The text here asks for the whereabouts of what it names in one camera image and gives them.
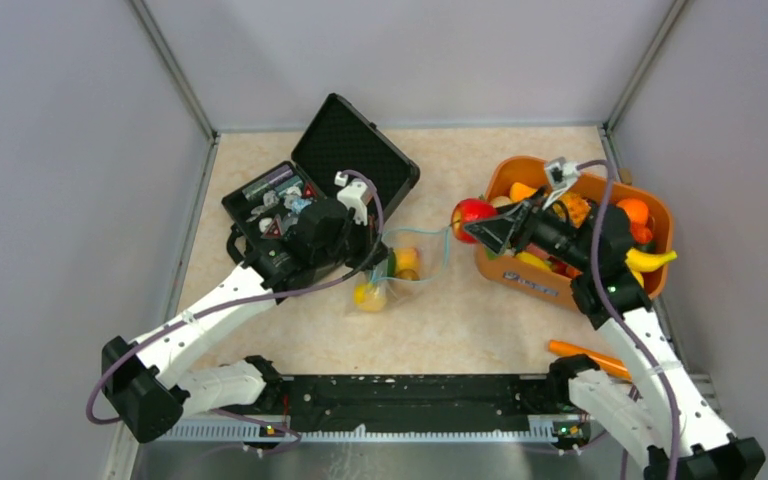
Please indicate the black poker chip case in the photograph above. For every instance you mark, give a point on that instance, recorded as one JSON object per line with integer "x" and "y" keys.
{"x": 338, "y": 138}

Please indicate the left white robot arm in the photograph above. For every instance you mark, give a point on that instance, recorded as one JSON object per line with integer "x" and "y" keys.
{"x": 147, "y": 383}

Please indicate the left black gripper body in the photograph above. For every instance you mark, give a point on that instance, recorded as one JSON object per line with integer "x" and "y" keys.
{"x": 354, "y": 246}

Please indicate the orange mango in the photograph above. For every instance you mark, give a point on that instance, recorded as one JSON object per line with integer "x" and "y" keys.
{"x": 519, "y": 191}

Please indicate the orange tangerine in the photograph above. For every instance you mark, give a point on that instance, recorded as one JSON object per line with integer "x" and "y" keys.
{"x": 636, "y": 210}

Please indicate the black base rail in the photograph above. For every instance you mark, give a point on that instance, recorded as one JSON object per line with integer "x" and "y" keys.
{"x": 413, "y": 408}

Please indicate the orange plastic basket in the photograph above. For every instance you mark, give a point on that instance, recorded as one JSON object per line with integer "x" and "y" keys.
{"x": 545, "y": 284}

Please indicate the orange pineapple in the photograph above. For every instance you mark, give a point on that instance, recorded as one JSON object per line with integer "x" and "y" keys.
{"x": 572, "y": 208}

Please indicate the clear zip top bag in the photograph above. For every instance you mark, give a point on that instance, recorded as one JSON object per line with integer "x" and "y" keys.
{"x": 435, "y": 250}

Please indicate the red apple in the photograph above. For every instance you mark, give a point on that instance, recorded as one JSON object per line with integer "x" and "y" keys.
{"x": 467, "y": 211}

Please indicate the green lime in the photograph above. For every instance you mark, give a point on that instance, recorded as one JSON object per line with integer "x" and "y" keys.
{"x": 391, "y": 264}

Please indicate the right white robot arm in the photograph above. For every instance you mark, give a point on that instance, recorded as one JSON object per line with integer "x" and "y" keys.
{"x": 671, "y": 431}

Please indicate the yellow lemon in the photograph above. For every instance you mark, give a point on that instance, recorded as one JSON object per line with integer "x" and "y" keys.
{"x": 533, "y": 260}

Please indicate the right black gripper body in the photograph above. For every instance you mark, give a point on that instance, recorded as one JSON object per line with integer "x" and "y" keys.
{"x": 555, "y": 237}

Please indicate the yellow banana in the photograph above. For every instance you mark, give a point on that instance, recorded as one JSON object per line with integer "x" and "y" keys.
{"x": 644, "y": 262}

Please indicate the yellow orange peach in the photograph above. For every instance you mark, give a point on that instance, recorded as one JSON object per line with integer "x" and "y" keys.
{"x": 370, "y": 297}

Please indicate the brown potato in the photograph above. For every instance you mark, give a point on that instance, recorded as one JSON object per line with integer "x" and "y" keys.
{"x": 408, "y": 274}

